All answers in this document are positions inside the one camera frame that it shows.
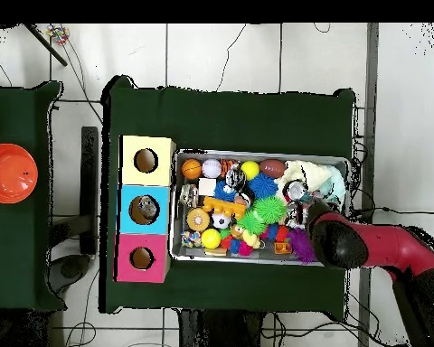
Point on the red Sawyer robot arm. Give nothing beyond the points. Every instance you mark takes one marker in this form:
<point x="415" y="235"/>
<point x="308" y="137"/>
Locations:
<point x="376" y="245"/>

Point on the silver mesh bin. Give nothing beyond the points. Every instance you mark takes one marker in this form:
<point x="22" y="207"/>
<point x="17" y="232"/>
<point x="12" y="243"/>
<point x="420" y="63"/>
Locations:
<point x="191" y="253"/>

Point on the wooden box with three holes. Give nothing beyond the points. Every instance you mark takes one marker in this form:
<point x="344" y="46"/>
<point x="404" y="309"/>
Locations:
<point x="144" y="179"/>

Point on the orange toy building block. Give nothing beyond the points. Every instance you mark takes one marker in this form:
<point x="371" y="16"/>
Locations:
<point x="220" y="206"/>

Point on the white toy baseball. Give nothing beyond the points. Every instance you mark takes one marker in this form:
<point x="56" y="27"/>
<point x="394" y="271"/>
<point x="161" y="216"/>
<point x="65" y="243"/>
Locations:
<point x="212" y="168"/>

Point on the orange toy basketball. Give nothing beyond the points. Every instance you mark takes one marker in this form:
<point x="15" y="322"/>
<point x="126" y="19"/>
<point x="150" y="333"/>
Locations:
<point x="191" y="169"/>

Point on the smooth yellow ball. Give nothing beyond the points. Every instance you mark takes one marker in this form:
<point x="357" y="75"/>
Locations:
<point x="250" y="170"/>

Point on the blue koosh ball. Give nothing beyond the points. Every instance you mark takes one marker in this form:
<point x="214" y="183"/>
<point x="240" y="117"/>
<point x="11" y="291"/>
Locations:
<point x="262" y="186"/>

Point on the yellow tennis ball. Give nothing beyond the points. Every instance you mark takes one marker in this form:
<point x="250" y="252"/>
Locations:
<point x="211" y="238"/>

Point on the brown toy football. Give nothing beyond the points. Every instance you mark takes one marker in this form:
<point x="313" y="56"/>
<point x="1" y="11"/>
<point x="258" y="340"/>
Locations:
<point x="272" y="168"/>

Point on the dark green tablecloth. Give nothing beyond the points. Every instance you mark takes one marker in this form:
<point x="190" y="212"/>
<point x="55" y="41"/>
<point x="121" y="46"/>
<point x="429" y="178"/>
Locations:
<point x="220" y="119"/>
<point x="18" y="253"/>

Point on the purple spiky ball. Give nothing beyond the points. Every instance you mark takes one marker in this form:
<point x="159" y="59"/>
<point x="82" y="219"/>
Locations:
<point x="300" y="244"/>

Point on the orange plastic bowl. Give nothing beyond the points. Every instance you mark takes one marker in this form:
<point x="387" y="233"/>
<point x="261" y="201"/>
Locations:
<point x="9" y="173"/>

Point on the black rod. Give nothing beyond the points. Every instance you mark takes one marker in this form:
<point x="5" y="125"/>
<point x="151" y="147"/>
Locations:
<point x="45" y="44"/>

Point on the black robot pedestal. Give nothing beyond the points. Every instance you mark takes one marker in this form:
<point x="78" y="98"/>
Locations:
<point x="217" y="330"/>

